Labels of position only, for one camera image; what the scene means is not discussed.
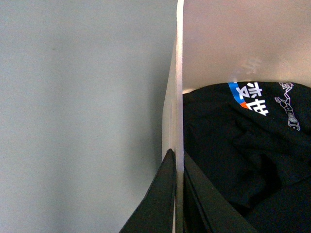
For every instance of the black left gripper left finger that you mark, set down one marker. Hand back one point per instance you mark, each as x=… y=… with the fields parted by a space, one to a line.
x=155 y=212

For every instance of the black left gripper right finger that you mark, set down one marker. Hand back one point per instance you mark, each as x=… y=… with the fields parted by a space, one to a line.
x=205 y=209

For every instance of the black printed t-shirt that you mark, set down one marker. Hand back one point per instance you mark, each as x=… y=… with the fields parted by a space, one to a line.
x=253 y=142

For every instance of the white plastic hamper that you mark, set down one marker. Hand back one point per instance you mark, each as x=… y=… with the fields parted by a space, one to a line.
x=213 y=37

